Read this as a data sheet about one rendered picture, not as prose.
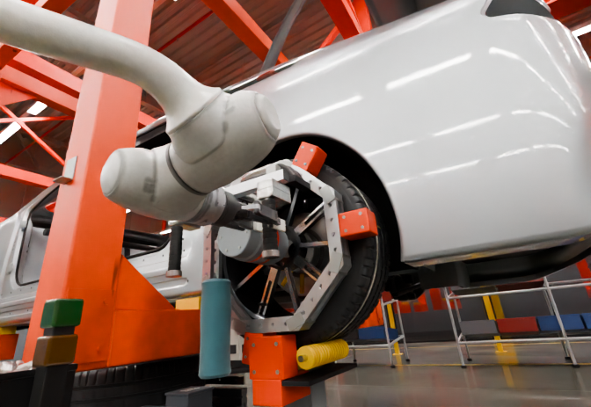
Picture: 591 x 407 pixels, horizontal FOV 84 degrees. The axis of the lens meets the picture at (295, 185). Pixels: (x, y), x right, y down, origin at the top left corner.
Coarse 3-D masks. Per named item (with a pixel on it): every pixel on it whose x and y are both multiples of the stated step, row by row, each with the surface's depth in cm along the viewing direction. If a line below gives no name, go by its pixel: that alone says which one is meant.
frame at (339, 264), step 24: (336, 192) 100; (336, 216) 96; (216, 240) 124; (336, 240) 94; (216, 264) 120; (336, 264) 91; (312, 288) 93; (336, 288) 95; (240, 312) 108; (312, 312) 92
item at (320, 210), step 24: (312, 192) 129; (288, 216) 117; (312, 216) 113; (240, 264) 131; (288, 264) 112; (240, 288) 120; (264, 288) 135; (288, 288) 109; (264, 312) 111; (288, 312) 128
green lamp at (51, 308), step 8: (48, 304) 48; (56, 304) 48; (64, 304) 48; (72, 304) 49; (80, 304) 50; (48, 312) 48; (56, 312) 47; (64, 312) 48; (72, 312) 49; (80, 312) 50; (40, 320) 48; (48, 320) 47; (56, 320) 47; (64, 320) 48; (72, 320) 49; (80, 320) 50
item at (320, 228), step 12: (300, 216) 133; (312, 228) 129; (324, 228) 126; (288, 240) 127; (312, 240) 123; (324, 240) 125; (312, 252) 120; (324, 252) 123; (312, 264) 122; (324, 264) 122
